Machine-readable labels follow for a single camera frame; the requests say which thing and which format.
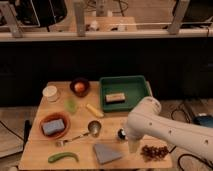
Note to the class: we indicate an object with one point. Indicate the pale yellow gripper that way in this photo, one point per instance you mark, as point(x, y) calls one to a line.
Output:
point(133, 145)

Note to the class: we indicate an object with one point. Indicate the grey towel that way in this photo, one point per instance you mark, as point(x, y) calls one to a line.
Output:
point(105, 154)

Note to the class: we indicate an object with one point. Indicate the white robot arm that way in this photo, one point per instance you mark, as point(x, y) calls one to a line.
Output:
point(144, 119)

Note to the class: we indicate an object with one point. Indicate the green plastic tray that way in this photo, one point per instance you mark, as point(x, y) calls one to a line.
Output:
point(134, 88)

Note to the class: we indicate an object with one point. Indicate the brown grape bunch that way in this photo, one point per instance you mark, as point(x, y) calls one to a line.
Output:
point(153, 153)

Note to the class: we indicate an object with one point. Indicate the metal measuring scoop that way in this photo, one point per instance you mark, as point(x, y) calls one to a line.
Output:
point(93, 129)

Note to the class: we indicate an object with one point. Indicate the yellow corn toy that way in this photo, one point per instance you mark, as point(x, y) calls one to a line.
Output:
point(94, 111)

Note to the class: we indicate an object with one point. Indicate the tan sponge block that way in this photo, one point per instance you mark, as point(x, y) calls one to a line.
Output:
point(115, 97)

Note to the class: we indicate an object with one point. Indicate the green leaf toy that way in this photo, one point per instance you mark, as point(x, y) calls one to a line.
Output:
point(70, 105)

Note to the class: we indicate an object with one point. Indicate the green pepper toy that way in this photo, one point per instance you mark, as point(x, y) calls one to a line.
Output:
point(58, 156)

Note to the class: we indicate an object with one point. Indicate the orange egg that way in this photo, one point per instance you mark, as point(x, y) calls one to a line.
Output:
point(79, 87)

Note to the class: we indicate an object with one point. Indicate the dark bowl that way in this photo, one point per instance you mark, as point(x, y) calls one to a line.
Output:
point(85, 82)

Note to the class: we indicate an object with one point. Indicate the blue sponge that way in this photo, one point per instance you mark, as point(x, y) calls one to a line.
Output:
point(53, 126)

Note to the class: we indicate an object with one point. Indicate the orange bowl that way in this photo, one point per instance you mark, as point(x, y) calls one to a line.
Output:
point(55, 116)

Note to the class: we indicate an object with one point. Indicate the white cup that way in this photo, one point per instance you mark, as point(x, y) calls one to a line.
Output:
point(51, 93)

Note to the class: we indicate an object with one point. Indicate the white handled brush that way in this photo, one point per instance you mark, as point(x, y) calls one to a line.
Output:
point(121, 134)

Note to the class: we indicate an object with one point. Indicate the black handle left of table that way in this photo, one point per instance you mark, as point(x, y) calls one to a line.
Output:
point(27, 128)

